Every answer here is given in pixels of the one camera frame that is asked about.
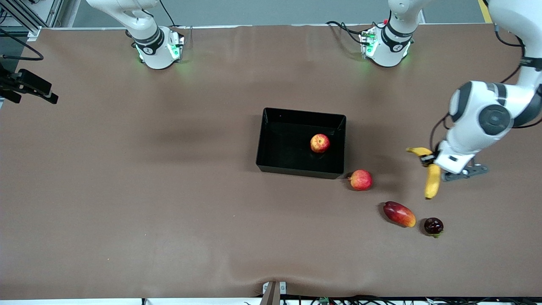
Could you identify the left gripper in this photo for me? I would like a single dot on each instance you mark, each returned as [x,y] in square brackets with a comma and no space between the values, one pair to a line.
[428,159]

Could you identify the yellow banana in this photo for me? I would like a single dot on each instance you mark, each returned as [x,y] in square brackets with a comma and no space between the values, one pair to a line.
[432,182]

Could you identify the red yellow striped apple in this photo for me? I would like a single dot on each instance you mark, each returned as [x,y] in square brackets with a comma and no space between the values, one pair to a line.
[320,143]

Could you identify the black plastic box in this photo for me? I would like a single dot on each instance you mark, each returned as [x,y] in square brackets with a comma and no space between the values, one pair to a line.
[279,144]

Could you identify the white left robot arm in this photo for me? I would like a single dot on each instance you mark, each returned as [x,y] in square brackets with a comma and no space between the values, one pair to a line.
[487,114]

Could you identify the red apple on table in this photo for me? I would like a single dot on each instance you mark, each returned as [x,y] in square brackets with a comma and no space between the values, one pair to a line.
[361,180]

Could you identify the dark purple plum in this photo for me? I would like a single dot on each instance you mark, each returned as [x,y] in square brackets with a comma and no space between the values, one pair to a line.
[433,226]

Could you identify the red yellow mango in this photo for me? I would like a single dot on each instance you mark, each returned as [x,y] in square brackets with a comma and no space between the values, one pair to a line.
[399,214]

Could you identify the brown table cover mat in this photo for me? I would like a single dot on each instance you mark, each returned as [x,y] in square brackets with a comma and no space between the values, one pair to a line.
[127,212]

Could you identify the metal table edge clamp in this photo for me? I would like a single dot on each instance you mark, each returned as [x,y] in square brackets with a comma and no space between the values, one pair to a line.
[271,294]

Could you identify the aluminium frame profile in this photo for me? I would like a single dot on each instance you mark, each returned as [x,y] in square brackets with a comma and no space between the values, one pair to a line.
[25,19]

